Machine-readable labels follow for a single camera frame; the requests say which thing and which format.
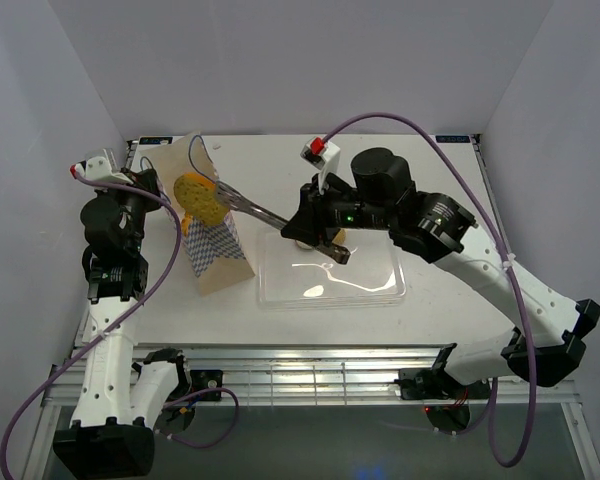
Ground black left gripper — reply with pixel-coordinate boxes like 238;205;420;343
95;167;166;253

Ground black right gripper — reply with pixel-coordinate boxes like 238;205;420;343
280;173;393;246

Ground heart toast slice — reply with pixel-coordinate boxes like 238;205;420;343
173;173;229;232

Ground metal serving tongs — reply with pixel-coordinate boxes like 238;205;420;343
214;181;351;265

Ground paper bread bag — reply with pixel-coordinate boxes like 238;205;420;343
135;133;255;296

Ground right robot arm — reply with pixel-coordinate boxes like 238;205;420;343
281;144;600;398

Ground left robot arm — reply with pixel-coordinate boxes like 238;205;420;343
53;169;192;479

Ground small white donut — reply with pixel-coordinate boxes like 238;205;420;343
294;240;313;250

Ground round tan bun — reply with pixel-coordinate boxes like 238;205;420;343
332;229;346;246

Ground clear plastic tray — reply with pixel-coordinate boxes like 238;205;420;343
257;230;407;310

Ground left black label sticker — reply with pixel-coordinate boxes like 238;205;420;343
138;136;173;146

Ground black label sticker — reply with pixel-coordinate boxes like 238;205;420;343
138;136;173;146
435;135;471;144

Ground right black label sticker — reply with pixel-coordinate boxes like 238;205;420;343
435;135;471;144

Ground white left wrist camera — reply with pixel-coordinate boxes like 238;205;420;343
70;148;132;184

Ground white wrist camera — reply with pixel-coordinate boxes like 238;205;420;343
301;137;341;194
70;148;132;184

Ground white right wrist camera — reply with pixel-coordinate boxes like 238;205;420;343
301;137;341;194

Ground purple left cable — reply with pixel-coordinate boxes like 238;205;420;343
0;172;240;480

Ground purple cable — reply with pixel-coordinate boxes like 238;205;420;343
322;112;539;469
0;172;240;480

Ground aluminium frame rail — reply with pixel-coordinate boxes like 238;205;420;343
42;134;581;409

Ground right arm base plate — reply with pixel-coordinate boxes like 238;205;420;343
394;368;491;401

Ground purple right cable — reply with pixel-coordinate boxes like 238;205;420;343
322;112;539;469

